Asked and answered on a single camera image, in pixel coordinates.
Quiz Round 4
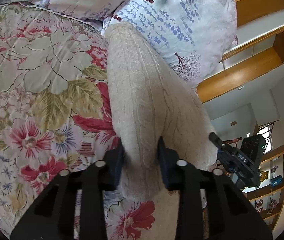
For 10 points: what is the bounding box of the beige cable knit sweater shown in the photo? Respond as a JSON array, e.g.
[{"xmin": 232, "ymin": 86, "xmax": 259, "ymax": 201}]
[{"xmin": 104, "ymin": 21, "xmax": 219, "ymax": 203}]

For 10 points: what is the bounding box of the wooden display shelf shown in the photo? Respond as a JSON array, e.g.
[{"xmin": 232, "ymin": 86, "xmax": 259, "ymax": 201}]
[{"xmin": 243, "ymin": 145, "xmax": 284, "ymax": 230}]

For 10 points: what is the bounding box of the floral quilt bedspread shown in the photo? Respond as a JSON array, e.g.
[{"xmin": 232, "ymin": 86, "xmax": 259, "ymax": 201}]
[{"xmin": 0, "ymin": 2, "xmax": 210, "ymax": 240}]

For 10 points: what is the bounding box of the wooden mirror wardrobe door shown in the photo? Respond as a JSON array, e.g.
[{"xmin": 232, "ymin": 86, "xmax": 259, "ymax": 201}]
[{"xmin": 197, "ymin": 0, "xmax": 284, "ymax": 102}]

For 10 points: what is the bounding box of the blue pink floral right pillow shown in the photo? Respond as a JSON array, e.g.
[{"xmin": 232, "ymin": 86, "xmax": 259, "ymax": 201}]
[{"xmin": 102, "ymin": 0, "xmax": 237, "ymax": 87}]

